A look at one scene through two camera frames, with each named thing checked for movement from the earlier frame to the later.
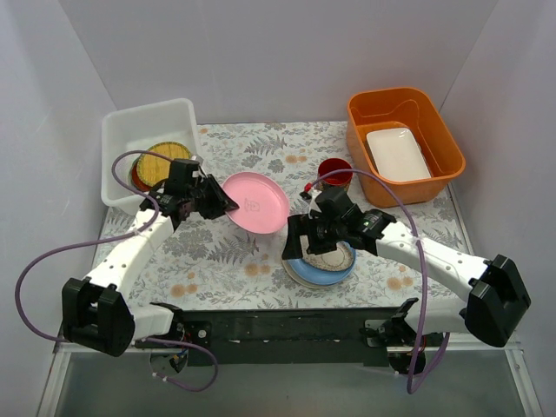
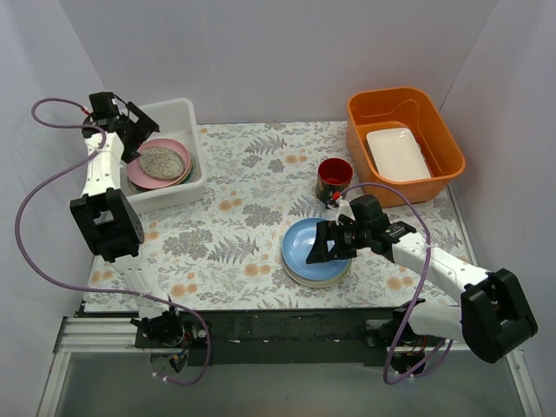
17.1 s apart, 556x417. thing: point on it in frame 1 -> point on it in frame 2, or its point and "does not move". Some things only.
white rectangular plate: (397, 155) does not move
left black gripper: (208, 196) -> (131, 131)
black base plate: (298, 336) does not move
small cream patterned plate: (334, 260) -> (162, 162)
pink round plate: (263, 204) -> (139, 179)
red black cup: (338, 181) does not move
